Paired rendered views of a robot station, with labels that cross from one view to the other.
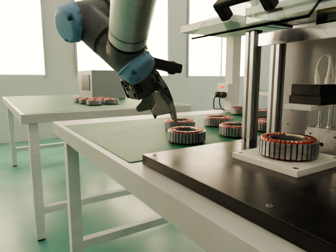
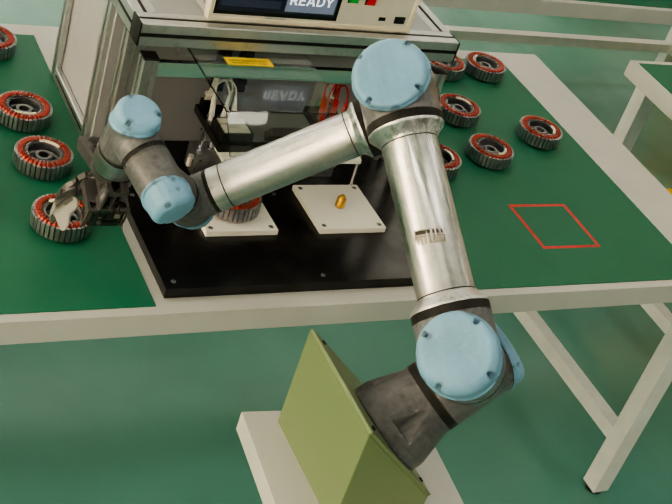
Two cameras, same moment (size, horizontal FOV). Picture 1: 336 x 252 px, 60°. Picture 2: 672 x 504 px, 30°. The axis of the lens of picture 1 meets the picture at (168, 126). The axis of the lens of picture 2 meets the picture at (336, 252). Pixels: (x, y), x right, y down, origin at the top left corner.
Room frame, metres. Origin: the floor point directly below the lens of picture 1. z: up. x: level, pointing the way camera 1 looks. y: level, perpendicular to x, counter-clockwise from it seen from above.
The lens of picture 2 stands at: (0.45, 1.81, 2.12)
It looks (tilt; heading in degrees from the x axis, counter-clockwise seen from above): 34 degrees down; 267
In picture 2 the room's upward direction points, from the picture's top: 19 degrees clockwise
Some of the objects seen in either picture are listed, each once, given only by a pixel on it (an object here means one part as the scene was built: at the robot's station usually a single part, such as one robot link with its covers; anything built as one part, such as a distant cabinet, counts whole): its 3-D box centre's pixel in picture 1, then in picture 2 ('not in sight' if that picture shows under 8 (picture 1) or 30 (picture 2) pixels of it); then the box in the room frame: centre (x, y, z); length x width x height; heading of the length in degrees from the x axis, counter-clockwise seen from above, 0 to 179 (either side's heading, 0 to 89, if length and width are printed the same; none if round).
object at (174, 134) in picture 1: (186, 134); (62, 217); (0.84, -0.05, 0.77); 0.11 x 0.11 x 0.04
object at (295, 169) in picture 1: (286, 157); (229, 209); (0.56, -0.24, 0.78); 0.15 x 0.15 x 0.01; 32
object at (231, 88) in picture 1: (228, 70); not in sight; (1.53, -0.31, 0.98); 0.37 x 0.35 x 0.46; 32
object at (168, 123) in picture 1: (179, 124); not in sight; (1.04, -0.04, 0.77); 0.11 x 0.11 x 0.04
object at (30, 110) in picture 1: (80, 141); not in sight; (2.58, 0.79, 0.37); 1.85 x 1.10 x 0.75; 32
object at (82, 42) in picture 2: not in sight; (86, 40); (0.95, -0.47, 0.91); 0.28 x 0.03 x 0.32; 122
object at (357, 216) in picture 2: not in sight; (338, 208); (0.36, -0.36, 0.78); 0.15 x 0.15 x 0.01; 32
